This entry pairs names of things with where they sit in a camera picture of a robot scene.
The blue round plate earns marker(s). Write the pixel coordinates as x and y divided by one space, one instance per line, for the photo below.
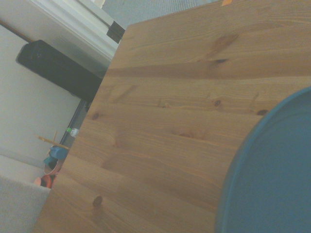
272 170

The green capped bottle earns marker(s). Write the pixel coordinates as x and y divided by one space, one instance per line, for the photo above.
73 131

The blue cup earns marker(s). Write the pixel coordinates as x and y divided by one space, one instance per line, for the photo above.
59 152

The wooden sticks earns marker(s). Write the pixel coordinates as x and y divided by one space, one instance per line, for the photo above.
52 142

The black long box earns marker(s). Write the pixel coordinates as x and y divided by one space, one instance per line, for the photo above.
56 65

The pink bowl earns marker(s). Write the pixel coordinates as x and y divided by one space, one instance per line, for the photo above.
56 168

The orange cup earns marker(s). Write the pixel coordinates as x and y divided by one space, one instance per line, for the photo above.
45 180

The orange tape piece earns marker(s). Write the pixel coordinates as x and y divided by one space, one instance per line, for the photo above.
226 2

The dark metal frame bar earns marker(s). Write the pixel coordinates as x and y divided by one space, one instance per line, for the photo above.
74 121

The black corner bracket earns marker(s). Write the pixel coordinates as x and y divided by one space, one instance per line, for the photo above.
116 31

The white trim rail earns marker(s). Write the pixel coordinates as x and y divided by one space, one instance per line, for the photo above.
80 29

